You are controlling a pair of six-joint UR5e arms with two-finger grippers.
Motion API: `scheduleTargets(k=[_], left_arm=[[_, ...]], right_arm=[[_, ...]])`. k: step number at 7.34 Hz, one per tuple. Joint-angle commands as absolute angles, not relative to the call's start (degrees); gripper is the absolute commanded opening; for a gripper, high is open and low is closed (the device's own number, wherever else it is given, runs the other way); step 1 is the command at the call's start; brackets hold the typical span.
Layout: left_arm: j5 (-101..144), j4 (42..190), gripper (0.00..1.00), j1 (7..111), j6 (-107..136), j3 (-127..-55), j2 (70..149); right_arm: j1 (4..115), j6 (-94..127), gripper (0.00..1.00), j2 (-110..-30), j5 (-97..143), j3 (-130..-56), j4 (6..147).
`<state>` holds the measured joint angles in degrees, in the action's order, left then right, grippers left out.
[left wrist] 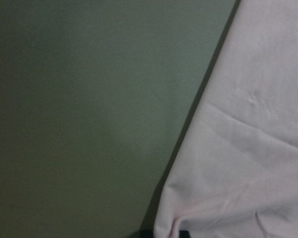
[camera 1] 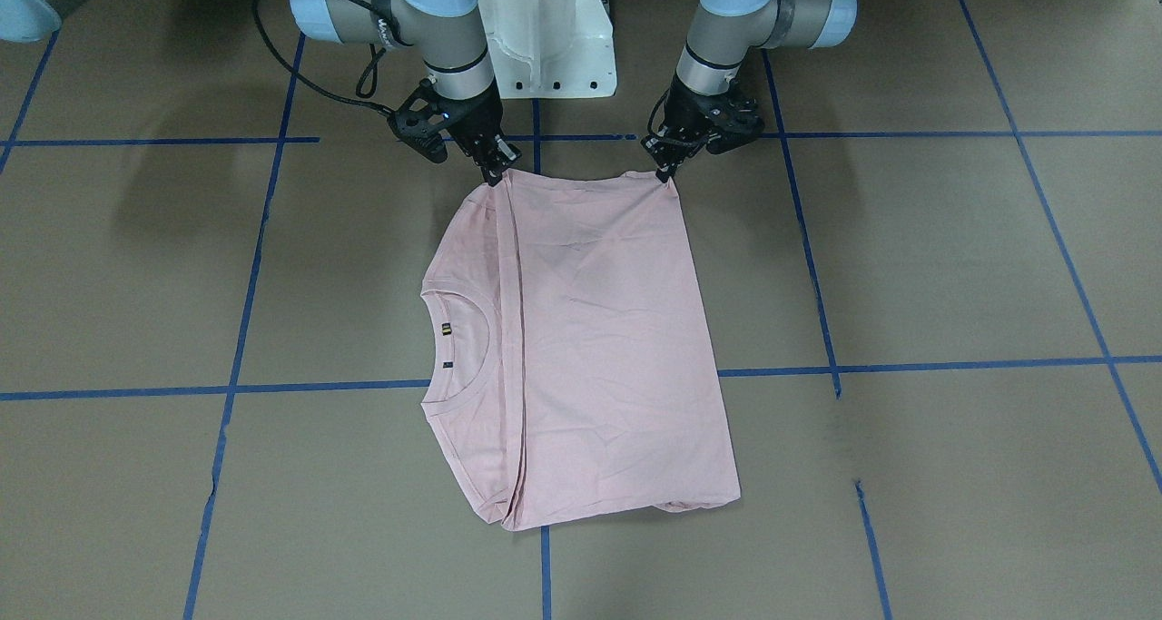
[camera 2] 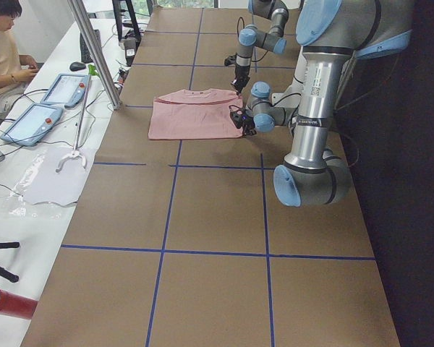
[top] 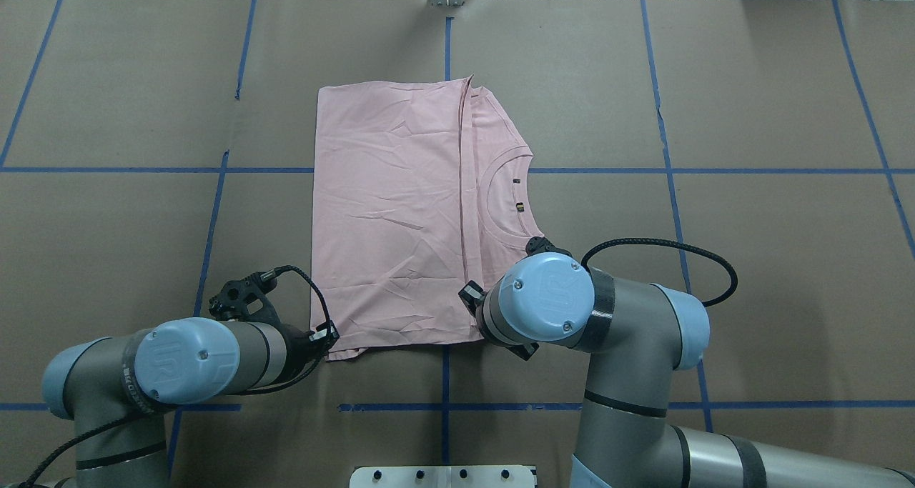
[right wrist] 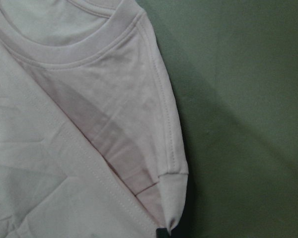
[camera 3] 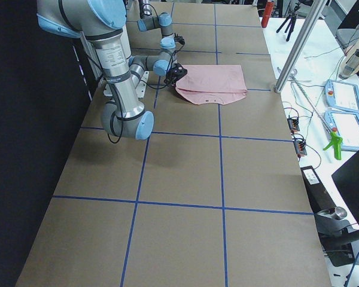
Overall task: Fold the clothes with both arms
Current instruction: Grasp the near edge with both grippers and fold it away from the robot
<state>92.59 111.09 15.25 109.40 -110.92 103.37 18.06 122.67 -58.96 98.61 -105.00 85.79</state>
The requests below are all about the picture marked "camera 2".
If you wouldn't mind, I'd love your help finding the seated person beige shirt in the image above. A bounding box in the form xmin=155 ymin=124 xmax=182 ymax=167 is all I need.
xmin=0 ymin=0 xmax=38 ymax=121

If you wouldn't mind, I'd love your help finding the near teach pendant tablet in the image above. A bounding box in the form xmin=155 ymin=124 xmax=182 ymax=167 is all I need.
xmin=0 ymin=103 xmax=63 ymax=147

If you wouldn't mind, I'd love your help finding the aluminium frame post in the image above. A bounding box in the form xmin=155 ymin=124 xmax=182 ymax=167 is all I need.
xmin=67 ymin=0 xmax=121 ymax=110

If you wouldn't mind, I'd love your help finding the far teach pendant tablet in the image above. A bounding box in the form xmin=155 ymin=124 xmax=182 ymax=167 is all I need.
xmin=41 ymin=74 xmax=89 ymax=108

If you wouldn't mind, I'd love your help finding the red cylinder bottle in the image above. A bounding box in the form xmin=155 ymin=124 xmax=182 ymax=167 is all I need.
xmin=0 ymin=289 xmax=38 ymax=320

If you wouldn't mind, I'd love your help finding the green handled reacher grabber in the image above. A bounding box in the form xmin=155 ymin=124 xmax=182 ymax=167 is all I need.
xmin=55 ymin=72 xmax=97 ymax=174

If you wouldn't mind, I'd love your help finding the white cloth sheet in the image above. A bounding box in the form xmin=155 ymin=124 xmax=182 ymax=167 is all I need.
xmin=23 ymin=147 xmax=96 ymax=206

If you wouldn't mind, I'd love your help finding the black computer mouse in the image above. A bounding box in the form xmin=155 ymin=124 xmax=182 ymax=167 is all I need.
xmin=69 ymin=61 xmax=86 ymax=72

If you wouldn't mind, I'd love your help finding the black tripod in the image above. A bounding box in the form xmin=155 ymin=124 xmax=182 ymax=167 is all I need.
xmin=0 ymin=241 xmax=20 ymax=283

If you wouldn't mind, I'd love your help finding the teach pendant tablet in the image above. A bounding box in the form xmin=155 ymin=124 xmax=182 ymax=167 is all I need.
xmin=0 ymin=103 xmax=63 ymax=147
xmin=41 ymin=74 xmax=89 ymax=108

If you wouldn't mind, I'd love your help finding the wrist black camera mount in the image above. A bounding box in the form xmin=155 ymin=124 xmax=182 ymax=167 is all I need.
xmin=229 ymin=105 xmax=247 ymax=129
xmin=224 ymin=54 xmax=237 ymax=67

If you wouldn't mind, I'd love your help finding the pink Snoopy t-shirt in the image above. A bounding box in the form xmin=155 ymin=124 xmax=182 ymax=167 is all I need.
xmin=148 ymin=89 xmax=242 ymax=140

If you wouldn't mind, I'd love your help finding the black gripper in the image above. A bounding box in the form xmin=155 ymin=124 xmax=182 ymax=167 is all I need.
xmin=239 ymin=116 xmax=257 ymax=137
xmin=231 ymin=64 xmax=250 ymax=95

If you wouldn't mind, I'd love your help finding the black keyboard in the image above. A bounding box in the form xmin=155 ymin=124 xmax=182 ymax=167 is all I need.
xmin=79 ymin=28 xmax=101 ymax=64

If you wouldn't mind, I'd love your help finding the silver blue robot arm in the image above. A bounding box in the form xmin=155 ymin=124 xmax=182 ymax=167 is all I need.
xmin=231 ymin=1 xmax=414 ymax=207
xmin=231 ymin=1 xmax=289 ymax=94

